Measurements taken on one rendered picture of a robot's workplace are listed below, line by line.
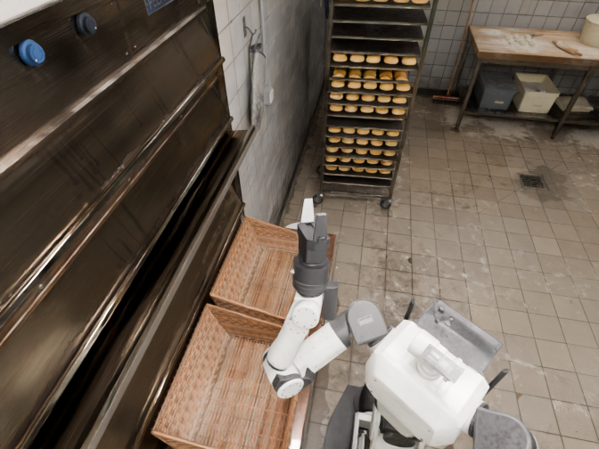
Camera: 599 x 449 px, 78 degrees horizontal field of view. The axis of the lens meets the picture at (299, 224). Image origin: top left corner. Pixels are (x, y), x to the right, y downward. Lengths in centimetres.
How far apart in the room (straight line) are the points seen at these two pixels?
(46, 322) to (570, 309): 312
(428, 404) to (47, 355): 88
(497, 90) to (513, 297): 248
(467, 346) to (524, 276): 228
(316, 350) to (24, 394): 67
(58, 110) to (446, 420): 110
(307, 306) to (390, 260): 221
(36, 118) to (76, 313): 45
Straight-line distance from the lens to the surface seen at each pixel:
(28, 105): 91
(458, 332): 113
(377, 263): 302
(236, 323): 185
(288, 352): 102
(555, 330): 316
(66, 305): 105
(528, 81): 541
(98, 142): 105
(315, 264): 86
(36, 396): 104
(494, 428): 104
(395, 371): 103
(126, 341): 111
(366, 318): 106
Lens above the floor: 231
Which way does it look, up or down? 46 degrees down
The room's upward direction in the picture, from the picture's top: straight up
